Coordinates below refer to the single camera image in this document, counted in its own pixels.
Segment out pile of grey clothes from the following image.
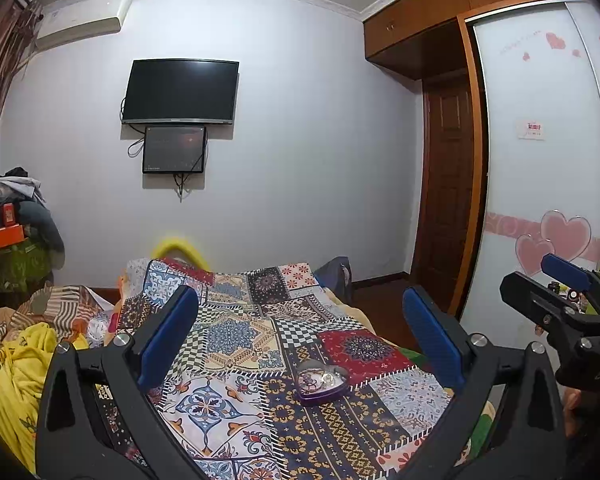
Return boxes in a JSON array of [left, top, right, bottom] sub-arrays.
[[0, 166, 66, 266]]

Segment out green patterned cloth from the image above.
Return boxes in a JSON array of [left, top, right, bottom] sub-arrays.
[[0, 240, 51, 294]]

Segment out orange box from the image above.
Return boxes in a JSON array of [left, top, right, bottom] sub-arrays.
[[0, 225, 26, 250]]

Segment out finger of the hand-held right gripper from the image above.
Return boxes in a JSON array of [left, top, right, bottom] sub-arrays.
[[500, 271, 597, 342], [541, 253, 600, 312]]

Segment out wall-mounted black television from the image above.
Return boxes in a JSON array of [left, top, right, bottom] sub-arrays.
[[121, 59, 240, 125]]

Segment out small black wall monitor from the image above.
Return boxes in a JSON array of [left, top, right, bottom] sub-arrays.
[[142, 125, 209, 175]]

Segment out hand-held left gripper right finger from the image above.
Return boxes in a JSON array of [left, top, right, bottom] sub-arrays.
[[395, 285, 567, 480]]

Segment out striped brown curtain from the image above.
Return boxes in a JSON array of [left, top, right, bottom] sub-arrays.
[[0, 0, 44, 161]]

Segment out patchwork printed blanket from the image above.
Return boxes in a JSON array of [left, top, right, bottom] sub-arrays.
[[107, 257, 474, 480]]

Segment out heart-shaped purple tin box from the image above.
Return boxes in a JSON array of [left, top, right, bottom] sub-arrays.
[[294, 359, 351, 408]]

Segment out wooden overhead cabinets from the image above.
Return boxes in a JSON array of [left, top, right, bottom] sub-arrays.
[[362, 0, 587, 81]]

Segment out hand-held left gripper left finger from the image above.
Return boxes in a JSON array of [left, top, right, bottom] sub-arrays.
[[35, 284, 201, 480]]

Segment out striped brown cloth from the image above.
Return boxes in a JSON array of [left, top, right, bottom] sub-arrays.
[[0, 282, 114, 352]]

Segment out dark blue bag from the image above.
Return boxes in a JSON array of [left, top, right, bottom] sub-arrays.
[[313, 256, 354, 304]]

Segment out white air conditioner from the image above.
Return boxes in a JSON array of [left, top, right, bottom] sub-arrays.
[[35, 0, 133, 52]]

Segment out yellow blanket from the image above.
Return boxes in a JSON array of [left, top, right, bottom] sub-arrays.
[[0, 322, 92, 474]]

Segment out white and red sticker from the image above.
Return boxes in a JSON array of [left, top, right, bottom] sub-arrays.
[[517, 120, 546, 140]]

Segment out brown wooden door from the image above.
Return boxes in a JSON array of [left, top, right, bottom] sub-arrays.
[[411, 71, 484, 312]]

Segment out yellow hoop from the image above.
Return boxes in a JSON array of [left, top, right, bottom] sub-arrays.
[[151, 237, 211, 271]]

